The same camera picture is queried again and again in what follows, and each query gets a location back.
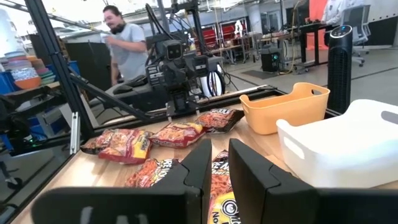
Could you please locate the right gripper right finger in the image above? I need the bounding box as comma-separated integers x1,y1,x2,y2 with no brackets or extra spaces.
229,139,398,224

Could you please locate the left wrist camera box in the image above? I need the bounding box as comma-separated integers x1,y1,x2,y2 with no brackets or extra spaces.
164,39,185,62

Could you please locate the blue storage bin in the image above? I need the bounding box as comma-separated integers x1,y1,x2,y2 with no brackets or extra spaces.
45,60,81,82
0,70,20,95

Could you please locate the black tower fan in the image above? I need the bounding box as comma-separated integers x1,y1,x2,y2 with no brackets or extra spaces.
327,24,354,114

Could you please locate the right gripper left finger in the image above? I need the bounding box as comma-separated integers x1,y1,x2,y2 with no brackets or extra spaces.
30,139,213,224

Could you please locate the stack of colourful bowls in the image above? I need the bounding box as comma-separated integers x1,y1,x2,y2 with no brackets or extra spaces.
4,49,43,91
27,55,57,85

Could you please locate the red shelf cart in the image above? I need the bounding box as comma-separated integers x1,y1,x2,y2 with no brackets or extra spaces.
201,25,219,49
221,21,238,43

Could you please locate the orange plastic bin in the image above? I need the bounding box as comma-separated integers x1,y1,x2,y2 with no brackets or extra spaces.
239,82,331,136

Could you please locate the person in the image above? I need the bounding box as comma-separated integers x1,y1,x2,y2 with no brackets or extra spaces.
102,4,149,86
321,0,346,26

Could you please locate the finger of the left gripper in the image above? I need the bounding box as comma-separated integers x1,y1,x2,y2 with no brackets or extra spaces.
170,92,182,113
180,92,192,113

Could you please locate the black computer tower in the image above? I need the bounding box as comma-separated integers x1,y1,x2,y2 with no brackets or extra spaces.
260,45,283,73

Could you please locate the grey office chair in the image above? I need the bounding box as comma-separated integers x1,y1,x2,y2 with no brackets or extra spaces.
340,4,373,68

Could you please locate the white plastic bin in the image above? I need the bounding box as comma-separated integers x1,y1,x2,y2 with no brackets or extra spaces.
275,99,398,189

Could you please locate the black desk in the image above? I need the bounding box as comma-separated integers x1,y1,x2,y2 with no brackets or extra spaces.
298,22,332,68

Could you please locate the red Maruchan ramen pack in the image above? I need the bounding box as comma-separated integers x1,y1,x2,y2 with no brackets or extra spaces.
98,129,154,165
148,121,206,149

